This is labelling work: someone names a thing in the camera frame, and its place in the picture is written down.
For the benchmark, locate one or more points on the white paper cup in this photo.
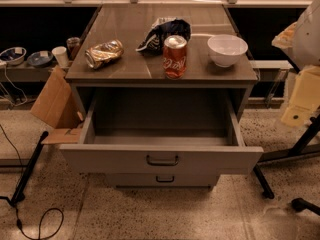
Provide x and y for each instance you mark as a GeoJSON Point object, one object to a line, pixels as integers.
{"type": "Point", "coordinates": [60, 53]}

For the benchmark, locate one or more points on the white bowl on shelf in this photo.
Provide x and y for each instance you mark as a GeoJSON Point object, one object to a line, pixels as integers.
{"type": "Point", "coordinates": [13, 56]}

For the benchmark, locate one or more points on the grey drawer cabinet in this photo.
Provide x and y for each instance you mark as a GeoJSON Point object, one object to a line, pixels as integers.
{"type": "Point", "coordinates": [143, 74]}

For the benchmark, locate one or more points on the crushed gold can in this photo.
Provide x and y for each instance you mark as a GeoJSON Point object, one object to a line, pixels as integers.
{"type": "Point", "coordinates": [100, 54]}

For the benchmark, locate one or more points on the cardboard box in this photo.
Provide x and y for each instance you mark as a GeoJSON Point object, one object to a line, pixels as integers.
{"type": "Point", "coordinates": [56, 107]}

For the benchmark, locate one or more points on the black caster foot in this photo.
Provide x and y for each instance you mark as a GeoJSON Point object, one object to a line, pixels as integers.
{"type": "Point", "coordinates": [299, 204]}

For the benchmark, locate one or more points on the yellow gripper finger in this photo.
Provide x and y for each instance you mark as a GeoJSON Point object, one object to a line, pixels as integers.
{"type": "Point", "coordinates": [305, 97]}

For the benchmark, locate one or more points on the bottom drawer front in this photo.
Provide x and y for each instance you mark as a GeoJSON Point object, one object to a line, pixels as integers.
{"type": "Point", "coordinates": [161, 180]}

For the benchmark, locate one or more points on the brown glass jar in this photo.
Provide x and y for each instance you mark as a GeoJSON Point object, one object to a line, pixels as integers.
{"type": "Point", "coordinates": [73, 45]}

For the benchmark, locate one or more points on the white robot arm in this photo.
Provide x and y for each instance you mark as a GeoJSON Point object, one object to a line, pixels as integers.
{"type": "Point", "coordinates": [300, 41]}

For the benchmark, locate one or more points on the blue bowl on shelf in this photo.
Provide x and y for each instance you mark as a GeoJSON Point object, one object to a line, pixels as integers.
{"type": "Point", "coordinates": [40, 59]}

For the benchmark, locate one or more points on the black stand leg right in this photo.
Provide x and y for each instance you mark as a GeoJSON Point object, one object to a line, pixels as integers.
{"type": "Point", "coordinates": [302, 147]}

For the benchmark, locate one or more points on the open middle drawer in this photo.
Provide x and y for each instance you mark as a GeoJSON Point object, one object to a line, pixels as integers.
{"type": "Point", "coordinates": [136, 134]}

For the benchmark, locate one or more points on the red soda can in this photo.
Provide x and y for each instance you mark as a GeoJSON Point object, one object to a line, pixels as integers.
{"type": "Point", "coordinates": [174, 56]}

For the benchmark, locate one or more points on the blue chip bag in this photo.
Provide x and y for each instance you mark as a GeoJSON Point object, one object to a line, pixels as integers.
{"type": "Point", "coordinates": [161, 29]}

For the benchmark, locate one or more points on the black stand leg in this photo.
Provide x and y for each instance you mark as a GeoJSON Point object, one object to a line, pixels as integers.
{"type": "Point", "coordinates": [302, 147]}
{"type": "Point", "coordinates": [18, 195]}

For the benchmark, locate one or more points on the black stand leg left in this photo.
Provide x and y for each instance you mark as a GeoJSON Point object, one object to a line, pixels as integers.
{"type": "Point", "coordinates": [18, 195]}

